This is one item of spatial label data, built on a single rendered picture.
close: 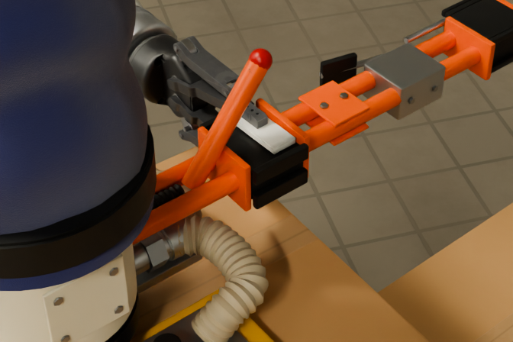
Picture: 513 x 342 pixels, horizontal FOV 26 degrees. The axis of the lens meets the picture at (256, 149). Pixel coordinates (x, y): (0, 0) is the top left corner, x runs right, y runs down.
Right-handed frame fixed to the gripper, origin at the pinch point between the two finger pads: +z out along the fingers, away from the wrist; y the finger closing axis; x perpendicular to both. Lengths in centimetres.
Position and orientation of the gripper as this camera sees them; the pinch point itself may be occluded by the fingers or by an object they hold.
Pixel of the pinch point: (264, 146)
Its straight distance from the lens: 116.4
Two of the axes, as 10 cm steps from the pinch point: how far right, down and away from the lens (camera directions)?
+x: -7.7, 4.1, -4.9
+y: 0.1, 7.7, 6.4
